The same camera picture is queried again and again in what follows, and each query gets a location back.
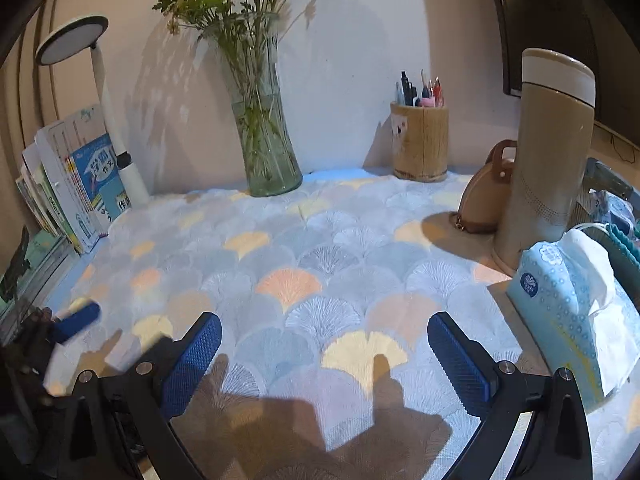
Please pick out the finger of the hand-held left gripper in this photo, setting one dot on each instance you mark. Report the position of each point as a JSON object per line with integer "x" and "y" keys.
{"x": 77, "y": 322}

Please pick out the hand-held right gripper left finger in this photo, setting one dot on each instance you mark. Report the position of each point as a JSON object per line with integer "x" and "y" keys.
{"x": 192, "y": 360}

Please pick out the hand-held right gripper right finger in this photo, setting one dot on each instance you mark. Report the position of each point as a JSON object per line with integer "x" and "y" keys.
{"x": 460, "y": 360}

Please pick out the teal storage box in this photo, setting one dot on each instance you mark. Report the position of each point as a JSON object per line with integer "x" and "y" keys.
{"x": 625, "y": 270}

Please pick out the blue tissue pack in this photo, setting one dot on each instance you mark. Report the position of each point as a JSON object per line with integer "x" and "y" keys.
{"x": 555, "y": 310}

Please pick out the row of upright books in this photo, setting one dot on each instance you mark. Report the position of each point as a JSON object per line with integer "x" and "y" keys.
{"x": 80, "y": 180}

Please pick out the fan pattern tablecloth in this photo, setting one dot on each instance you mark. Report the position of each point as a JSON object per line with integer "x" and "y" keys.
{"x": 300, "y": 260}

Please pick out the brown round purse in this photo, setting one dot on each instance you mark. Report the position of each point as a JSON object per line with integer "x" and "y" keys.
{"x": 482, "y": 195}

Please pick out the white desk lamp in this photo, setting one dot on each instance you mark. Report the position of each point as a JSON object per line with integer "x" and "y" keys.
{"x": 112, "y": 125}

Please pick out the beige thermos bottle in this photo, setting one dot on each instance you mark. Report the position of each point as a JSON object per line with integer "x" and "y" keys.
{"x": 545, "y": 160}

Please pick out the bamboo pen holder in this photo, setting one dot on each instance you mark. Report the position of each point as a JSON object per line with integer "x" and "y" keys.
{"x": 420, "y": 145}

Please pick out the bunch of pens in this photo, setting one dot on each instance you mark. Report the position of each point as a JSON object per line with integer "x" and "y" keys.
{"x": 415, "y": 92}

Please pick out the black monitor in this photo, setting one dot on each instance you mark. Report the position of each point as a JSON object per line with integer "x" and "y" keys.
{"x": 550, "y": 20}

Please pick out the flower bouquet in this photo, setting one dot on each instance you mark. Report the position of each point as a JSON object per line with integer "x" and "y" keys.
{"x": 235, "y": 0}

